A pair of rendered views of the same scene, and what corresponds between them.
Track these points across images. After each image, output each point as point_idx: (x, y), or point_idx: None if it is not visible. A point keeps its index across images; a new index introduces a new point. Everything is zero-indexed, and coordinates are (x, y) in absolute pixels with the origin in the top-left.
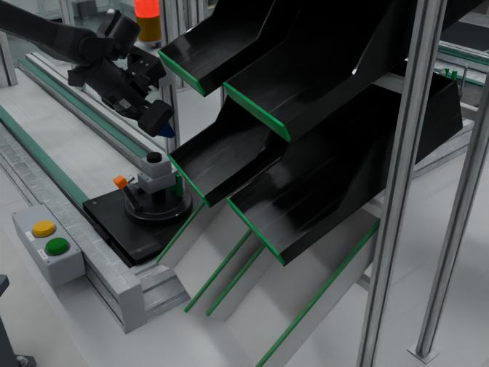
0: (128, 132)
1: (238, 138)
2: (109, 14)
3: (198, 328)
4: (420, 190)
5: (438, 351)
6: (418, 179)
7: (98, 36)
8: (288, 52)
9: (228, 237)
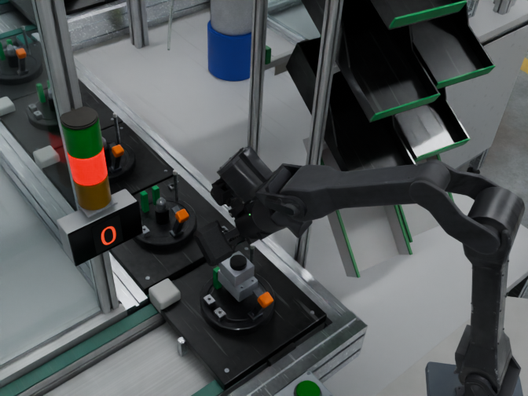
0: (16, 371)
1: (350, 141)
2: (251, 156)
3: (345, 302)
4: None
5: None
6: None
7: (281, 174)
8: None
9: (355, 212)
